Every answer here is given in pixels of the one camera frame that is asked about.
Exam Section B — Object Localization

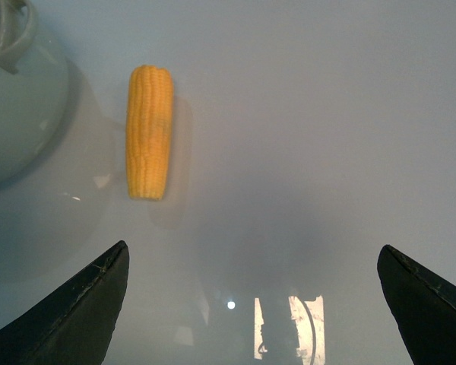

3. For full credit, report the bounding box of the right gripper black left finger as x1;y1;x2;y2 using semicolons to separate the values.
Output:
0;241;129;364

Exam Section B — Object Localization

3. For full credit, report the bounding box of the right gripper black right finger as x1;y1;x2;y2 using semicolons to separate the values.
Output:
377;245;456;364

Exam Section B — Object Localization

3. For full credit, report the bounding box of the yellow corn cob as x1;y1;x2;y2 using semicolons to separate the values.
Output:
125;65;173;201

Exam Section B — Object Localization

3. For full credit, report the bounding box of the white electric cooking pot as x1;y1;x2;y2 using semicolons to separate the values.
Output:
0;1;69;183

